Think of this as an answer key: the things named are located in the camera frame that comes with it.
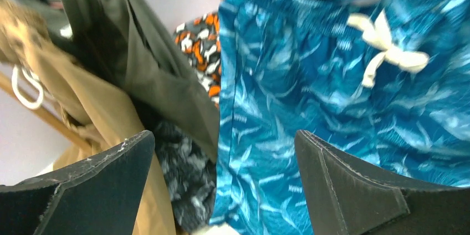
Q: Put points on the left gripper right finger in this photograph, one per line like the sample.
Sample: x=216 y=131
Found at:
x=347 y=195

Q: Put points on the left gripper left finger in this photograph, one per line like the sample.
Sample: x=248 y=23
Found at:
x=97 y=195

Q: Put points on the blue patterned shorts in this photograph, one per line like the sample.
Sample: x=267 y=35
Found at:
x=386 y=81

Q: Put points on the dark patterned shorts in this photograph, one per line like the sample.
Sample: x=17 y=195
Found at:
x=189 y=174

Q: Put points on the tan brown shorts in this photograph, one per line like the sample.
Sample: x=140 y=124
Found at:
x=100 y=113

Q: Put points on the orange camo shorts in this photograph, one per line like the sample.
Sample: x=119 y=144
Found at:
x=199 y=41

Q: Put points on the dark green shorts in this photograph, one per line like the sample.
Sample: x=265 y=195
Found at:
x=125 y=43

